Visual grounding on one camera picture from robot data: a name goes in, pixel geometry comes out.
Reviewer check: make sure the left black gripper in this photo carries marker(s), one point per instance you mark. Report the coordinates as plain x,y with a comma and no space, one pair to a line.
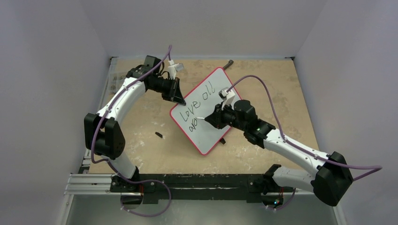
177,97

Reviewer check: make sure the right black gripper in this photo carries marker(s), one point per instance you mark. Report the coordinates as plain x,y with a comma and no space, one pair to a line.
218,117

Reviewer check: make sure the black marker cap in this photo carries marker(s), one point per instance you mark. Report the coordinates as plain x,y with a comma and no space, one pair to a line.
159,134

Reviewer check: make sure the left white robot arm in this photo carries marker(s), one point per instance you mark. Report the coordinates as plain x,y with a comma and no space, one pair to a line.
102,130

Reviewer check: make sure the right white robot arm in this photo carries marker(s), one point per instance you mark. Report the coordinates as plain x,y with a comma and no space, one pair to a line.
325,175

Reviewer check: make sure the clear plastic screw box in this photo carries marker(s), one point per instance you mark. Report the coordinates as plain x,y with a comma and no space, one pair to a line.
115,81

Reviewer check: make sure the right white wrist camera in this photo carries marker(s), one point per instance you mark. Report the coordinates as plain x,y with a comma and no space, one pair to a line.
227,97

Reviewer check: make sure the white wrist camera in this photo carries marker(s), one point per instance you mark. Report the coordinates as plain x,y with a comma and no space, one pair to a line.
173,68
227,97

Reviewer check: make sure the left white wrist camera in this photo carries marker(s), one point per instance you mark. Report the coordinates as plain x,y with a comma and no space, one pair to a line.
173,68

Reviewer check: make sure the black whiteboard stand bracket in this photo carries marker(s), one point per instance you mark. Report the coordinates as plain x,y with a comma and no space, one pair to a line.
230,62

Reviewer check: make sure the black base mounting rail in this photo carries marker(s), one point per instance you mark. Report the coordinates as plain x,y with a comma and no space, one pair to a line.
252,188

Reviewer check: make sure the aluminium frame rail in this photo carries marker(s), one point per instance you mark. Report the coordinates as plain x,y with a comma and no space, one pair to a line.
85,183

